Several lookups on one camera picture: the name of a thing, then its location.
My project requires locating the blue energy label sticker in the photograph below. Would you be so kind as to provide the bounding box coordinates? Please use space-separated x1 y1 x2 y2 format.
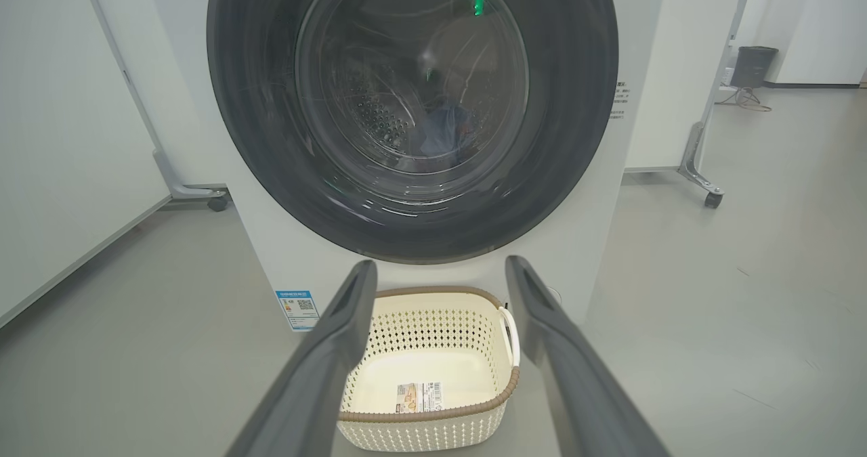
275 290 320 332

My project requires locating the dark grey round washer door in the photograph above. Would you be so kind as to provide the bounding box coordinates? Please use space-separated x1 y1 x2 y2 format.
207 0 619 265

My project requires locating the dark grey waste bin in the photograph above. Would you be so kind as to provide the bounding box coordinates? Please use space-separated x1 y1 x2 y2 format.
728 46 780 91

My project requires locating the product label in basket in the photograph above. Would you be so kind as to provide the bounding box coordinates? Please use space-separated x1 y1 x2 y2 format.
396 381 444 414

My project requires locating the cream perforated laundry basket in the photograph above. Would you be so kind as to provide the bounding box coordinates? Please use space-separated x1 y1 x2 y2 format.
337 286 521 453

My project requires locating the white Hisense washing machine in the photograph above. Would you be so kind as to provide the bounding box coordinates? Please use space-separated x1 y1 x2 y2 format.
146 0 671 332

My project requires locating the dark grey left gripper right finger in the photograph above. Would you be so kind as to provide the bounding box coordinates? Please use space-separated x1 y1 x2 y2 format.
505 255 671 457

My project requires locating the washing machine drum with clothes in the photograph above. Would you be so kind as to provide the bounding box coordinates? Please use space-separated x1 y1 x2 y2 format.
298 0 529 187

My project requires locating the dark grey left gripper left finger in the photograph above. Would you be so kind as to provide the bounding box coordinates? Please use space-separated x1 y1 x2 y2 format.
226 261 377 457

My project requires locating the blue printed garment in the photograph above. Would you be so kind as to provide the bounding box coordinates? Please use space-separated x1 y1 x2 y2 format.
417 102 475 167

